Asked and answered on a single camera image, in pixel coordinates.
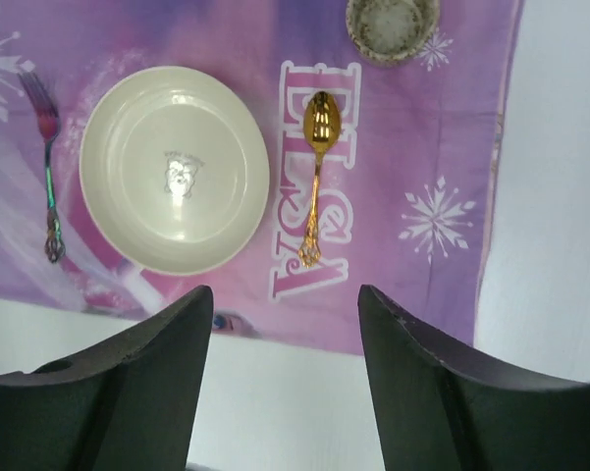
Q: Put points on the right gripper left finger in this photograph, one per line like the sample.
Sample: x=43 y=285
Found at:
x=125 y=403

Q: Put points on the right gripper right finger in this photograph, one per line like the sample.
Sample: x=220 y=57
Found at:
x=440 y=404

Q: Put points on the cream round plate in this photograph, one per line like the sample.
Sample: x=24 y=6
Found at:
x=174 y=170

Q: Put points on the purple Elsa cloth placemat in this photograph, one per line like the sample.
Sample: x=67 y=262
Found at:
x=405 y=194

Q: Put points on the iridescent metal fork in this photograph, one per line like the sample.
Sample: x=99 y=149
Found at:
x=49 y=126

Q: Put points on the gold metal spoon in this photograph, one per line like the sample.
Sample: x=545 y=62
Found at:
x=322 y=126

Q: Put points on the small glass cup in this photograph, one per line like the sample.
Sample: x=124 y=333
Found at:
x=389 y=32

